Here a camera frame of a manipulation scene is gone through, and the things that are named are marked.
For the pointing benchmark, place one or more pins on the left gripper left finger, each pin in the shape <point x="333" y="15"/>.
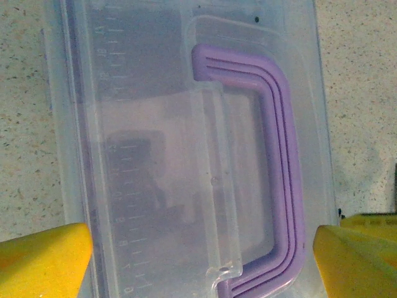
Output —
<point x="40" y="264"/>

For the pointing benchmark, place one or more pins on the clear tool box lid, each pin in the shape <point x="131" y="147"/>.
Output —
<point x="139" y="124"/>

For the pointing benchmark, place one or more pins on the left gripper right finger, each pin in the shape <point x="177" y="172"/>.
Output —
<point x="356" y="264"/>

